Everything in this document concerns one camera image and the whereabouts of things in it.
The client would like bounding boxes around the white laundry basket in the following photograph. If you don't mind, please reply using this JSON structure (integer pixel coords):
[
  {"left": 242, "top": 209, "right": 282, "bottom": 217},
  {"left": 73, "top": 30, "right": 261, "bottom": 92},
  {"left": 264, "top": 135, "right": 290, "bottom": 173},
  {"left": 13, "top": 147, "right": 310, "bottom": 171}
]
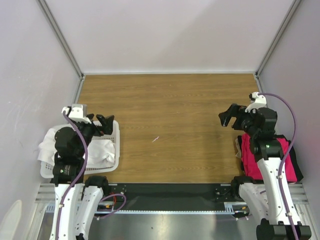
[{"left": 37, "top": 120, "right": 120, "bottom": 179}]

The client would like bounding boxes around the black folded t shirt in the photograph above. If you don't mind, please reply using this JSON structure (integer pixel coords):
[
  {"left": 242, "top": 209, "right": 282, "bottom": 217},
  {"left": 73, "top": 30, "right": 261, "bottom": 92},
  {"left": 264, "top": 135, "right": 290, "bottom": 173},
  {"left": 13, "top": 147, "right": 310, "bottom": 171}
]
[{"left": 237, "top": 134, "right": 305, "bottom": 184}]

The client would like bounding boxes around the white crumpled t shirt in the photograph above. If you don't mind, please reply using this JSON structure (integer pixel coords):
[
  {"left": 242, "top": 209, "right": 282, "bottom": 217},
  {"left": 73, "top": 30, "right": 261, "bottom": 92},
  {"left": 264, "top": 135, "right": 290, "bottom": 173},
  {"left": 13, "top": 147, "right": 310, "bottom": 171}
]
[{"left": 37, "top": 124, "right": 119, "bottom": 169}]

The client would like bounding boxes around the aluminium frame rail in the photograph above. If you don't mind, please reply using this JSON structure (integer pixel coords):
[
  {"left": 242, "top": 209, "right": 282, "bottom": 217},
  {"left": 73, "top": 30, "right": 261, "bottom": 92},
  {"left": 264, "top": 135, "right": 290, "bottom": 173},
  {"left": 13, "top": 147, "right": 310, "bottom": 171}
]
[{"left": 34, "top": 182, "right": 308, "bottom": 216}]

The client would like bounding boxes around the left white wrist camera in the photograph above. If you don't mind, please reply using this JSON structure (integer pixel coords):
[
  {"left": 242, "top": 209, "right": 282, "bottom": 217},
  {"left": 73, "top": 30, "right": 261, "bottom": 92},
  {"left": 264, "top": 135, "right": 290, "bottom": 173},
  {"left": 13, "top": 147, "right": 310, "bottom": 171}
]
[{"left": 61, "top": 104, "right": 92, "bottom": 124}]

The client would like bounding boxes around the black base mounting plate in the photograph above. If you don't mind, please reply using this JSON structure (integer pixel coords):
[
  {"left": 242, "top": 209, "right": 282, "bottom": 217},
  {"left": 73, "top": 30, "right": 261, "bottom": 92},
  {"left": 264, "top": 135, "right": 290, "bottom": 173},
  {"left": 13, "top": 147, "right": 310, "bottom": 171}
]
[{"left": 104, "top": 182, "right": 241, "bottom": 212}]

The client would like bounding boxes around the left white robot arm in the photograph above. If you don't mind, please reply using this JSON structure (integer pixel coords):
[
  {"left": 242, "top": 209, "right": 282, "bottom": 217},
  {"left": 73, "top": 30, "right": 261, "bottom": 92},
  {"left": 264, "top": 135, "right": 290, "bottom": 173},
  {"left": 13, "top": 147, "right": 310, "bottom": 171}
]
[{"left": 49, "top": 114, "right": 115, "bottom": 240}]

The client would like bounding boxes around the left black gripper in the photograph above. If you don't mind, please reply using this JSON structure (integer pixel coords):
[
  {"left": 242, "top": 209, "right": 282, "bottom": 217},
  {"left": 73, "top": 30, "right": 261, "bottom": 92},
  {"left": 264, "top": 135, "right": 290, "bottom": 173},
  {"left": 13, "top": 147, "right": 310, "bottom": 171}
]
[{"left": 72, "top": 113, "right": 114, "bottom": 156}]

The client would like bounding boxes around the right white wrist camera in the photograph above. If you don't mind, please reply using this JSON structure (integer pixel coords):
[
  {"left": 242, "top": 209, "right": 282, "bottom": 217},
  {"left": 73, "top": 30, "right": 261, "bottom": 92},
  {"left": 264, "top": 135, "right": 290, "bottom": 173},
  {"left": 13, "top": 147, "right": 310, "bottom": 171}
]
[{"left": 245, "top": 92, "right": 267, "bottom": 113}]

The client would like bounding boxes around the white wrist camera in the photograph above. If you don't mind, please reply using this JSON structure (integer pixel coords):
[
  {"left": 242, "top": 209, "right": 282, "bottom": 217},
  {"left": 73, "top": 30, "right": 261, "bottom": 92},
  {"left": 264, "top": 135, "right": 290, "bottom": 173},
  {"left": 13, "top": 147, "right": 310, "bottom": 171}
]
[
  {"left": 245, "top": 92, "right": 267, "bottom": 113},
  {"left": 61, "top": 104, "right": 92, "bottom": 124}
]

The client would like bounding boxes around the white folded t shirt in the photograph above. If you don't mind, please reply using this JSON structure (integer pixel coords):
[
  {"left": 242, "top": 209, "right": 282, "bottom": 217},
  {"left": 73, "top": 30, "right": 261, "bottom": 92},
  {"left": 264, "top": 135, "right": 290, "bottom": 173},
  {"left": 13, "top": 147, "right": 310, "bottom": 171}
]
[{"left": 235, "top": 138, "right": 242, "bottom": 159}]

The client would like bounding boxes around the pink t shirt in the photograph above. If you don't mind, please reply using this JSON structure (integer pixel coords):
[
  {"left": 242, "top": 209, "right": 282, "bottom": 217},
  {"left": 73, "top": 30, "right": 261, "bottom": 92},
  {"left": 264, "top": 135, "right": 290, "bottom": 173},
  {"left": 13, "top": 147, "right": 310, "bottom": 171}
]
[{"left": 240, "top": 133, "right": 298, "bottom": 183}]

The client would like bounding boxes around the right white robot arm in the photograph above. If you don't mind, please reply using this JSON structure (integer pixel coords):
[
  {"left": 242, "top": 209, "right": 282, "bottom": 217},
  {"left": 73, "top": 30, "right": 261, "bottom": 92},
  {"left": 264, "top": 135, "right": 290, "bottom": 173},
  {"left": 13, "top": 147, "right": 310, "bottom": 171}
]
[{"left": 218, "top": 103, "right": 312, "bottom": 240}]

